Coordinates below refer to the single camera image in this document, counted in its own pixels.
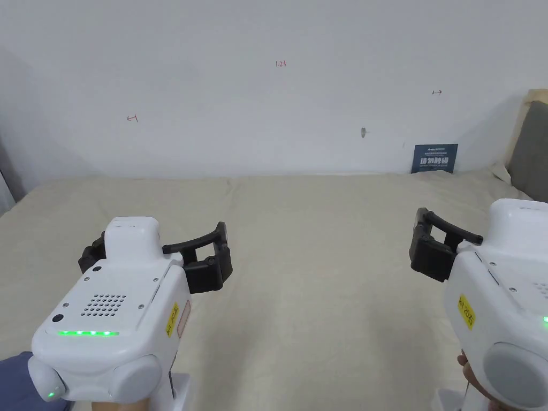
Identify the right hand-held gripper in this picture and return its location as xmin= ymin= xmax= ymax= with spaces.
xmin=409 ymin=199 xmax=548 ymax=411

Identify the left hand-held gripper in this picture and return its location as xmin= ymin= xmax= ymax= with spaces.
xmin=27 ymin=216 xmax=234 ymax=411

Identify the person's right hand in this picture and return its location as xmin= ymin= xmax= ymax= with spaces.
xmin=456 ymin=348 xmax=491 ymax=403

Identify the person's left hand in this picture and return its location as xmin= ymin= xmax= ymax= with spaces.
xmin=91 ymin=398 xmax=154 ymax=411

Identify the blue sign card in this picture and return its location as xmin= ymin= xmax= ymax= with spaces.
xmin=410 ymin=143 xmax=459 ymax=174

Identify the bed with beige sheet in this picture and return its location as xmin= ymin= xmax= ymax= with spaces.
xmin=0 ymin=166 xmax=548 ymax=411

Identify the grey cushion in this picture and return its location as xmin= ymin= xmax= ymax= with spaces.
xmin=505 ymin=100 xmax=548 ymax=203

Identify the dark blue shirt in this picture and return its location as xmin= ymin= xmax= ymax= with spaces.
xmin=0 ymin=351 xmax=65 ymax=411

